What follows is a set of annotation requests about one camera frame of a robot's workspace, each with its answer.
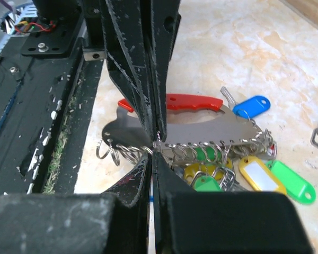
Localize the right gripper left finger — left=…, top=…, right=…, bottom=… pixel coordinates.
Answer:
left=0, top=154, right=152, bottom=253

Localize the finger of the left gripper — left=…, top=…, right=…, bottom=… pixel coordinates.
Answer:
left=100, top=1, right=154, bottom=142
left=150, top=1, right=181, bottom=141

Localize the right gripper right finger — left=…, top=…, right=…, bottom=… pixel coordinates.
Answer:
left=152, top=152, right=314, bottom=253

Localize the green key tag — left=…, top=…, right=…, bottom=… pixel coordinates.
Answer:
left=193, top=147, right=223, bottom=193
left=265, top=160, right=316, bottom=205

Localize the yellow key tag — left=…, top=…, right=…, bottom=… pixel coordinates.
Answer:
left=238, top=156, right=287, bottom=195

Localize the wooden clothes rack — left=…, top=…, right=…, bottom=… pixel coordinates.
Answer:
left=280, top=1, right=318, bottom=36

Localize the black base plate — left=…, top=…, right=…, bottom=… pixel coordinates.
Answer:
left=0, top=1, right=104, bottom=196

